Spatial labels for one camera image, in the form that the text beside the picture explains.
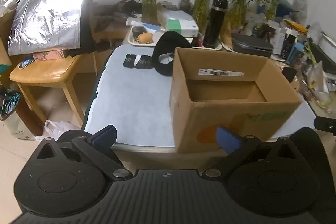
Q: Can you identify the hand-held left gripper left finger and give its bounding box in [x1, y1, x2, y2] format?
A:
[34, 125, 132, 181]

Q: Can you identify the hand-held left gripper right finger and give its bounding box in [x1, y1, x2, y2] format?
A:
[202, 126, 300, 179]

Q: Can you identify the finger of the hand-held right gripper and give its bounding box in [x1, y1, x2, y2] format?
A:
[314, 115, 336, 136]

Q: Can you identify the brown cardboard box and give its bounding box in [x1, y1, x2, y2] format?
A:
[169, 47, 303, 153]

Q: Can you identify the black lace cloth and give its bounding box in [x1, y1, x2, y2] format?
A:
[123, 54, 153, 70]

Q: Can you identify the black cap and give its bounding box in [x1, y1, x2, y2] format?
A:
[153, 31, 194, 78]

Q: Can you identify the light blue table cloth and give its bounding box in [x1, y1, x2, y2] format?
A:
[83, 44, 319, 148]

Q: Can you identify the clear plastic bag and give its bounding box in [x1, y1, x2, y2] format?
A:
[307, 61, 332, 107]

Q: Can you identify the white plastic bag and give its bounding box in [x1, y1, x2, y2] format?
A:
[35, 119, 82, 142]

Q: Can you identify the woven basket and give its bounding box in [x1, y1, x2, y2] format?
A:
[282, 61, 313, 99]

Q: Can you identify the black fan-shaped item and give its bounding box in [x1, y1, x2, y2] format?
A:
[283, 67, 298, 83]

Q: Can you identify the blue carton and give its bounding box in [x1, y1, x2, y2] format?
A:
[291, 41, 307, 65]

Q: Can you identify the black carton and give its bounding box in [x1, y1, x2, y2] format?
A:
[282, 32, 298, 61]

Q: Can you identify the wooden stool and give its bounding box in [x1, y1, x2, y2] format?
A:
[9, 54, 85, 128]

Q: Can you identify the paper shopping bag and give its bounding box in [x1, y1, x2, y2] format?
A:
[0, 90, 36, 141]

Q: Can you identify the grey zip case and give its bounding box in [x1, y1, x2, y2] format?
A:
[231, 32, 274, 58]

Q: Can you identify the pink box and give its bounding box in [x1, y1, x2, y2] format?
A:
[33, 48, 65, 62]

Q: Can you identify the white carton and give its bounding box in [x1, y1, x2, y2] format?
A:
[272, 20, 288, 55]

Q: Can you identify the wooden side table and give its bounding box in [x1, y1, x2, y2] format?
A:
[90, 4, 144, 47]

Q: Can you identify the yellow orange packet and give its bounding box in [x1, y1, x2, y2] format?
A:
[283, 18, 308, 32]

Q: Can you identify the orange oval item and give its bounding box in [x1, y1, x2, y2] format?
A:
[138, 32, 153, 44]

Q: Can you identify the black tape roll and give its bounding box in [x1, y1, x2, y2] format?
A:
[132, 26, 146, 41]

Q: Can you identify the black mini tripod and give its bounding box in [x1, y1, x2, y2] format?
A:
[258, 23, 277, 40]

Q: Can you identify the white cup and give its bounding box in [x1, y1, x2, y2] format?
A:
[153, 29, 165, 43]

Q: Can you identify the printed blue packet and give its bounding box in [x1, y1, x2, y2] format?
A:
[249, 21, 263, 33]

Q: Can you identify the black thermos bottle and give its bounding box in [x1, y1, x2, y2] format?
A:
[203, 0, 228, 49]

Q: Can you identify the white blue tube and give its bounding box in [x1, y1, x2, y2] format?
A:
[126, 17, 161, 32]

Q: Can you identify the black flat panel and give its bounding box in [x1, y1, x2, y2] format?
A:
[78, 0, 112, 57]

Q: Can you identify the dark cloth pile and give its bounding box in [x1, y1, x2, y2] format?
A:
[91, 0, 144, 31]

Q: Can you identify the blue plastic bag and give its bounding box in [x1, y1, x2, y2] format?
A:
[275, 0, 295, 18]

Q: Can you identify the green white tissue box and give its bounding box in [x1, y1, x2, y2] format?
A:
[157, 10, 199, 37]

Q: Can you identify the silver foil bag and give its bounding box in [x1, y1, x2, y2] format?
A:
[7, 0, 98, 57]

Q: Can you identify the dark glass jar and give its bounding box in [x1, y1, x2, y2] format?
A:
[180, 0, 194, 11]

